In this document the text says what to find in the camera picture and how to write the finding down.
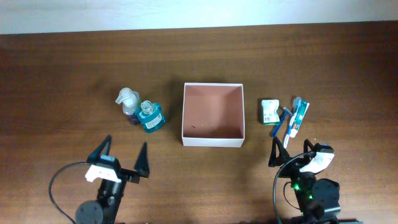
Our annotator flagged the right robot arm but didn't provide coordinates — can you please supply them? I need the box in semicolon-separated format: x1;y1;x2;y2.
269;137;360;224

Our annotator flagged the blue white toothbrush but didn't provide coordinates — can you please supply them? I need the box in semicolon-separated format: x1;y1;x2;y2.
283;97;302;148

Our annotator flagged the clear pump bottle purple liquid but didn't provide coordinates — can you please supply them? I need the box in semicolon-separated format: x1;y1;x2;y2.
115;88;141;125

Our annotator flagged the blue disposable razor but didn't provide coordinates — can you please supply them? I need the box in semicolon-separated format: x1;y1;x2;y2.
271;107;293;138

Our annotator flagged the white cardboard box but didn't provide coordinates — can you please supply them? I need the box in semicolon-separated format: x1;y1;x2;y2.
181;83;245;147

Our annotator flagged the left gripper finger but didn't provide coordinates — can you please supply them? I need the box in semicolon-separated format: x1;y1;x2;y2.
88;135;112;159
134;142;150;178

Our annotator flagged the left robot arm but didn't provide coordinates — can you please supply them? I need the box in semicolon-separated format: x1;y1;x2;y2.
75;136;150;224

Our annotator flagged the blue mouthwash bottle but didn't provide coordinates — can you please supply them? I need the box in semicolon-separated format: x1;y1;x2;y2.
137;100;165;133

